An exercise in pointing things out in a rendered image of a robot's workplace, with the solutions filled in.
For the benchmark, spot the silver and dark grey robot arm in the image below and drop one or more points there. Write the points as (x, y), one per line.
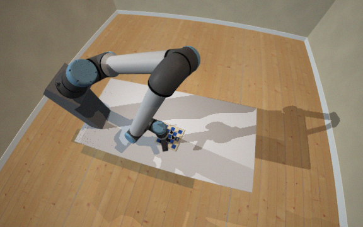
(168, 70)

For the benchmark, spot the blue and tan chessboard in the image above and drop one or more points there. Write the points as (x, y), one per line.
(177, 133)

